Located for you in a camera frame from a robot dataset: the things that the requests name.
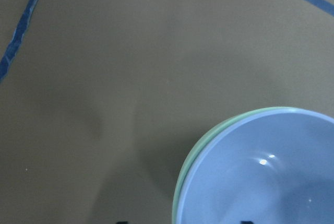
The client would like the blue ceramic bowl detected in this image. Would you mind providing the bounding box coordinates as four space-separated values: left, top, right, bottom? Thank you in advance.
176 109 333 223

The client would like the green ceramic bowl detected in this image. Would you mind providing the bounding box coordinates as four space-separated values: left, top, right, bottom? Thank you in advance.
171 107 296 223

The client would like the brown paper table mat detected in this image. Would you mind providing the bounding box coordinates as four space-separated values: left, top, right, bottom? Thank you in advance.
1 0 333 223

